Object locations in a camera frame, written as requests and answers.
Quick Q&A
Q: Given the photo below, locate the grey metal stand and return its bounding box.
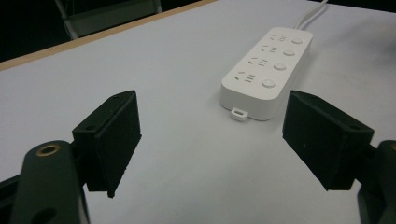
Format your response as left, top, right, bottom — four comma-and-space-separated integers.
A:
54, 0, 163, 40

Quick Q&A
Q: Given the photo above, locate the white power strip cable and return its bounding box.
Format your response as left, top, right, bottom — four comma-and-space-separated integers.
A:
292, 0, 330, 31

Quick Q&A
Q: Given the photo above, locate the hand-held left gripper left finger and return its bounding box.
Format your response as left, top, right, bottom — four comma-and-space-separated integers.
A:
71, 90, 143, 199

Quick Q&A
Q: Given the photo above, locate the white power strip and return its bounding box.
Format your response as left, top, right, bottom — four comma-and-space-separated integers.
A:
219, 26, 314, 122

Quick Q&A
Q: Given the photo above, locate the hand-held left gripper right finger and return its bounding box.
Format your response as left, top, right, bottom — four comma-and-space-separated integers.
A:
281, 90, 375, 191

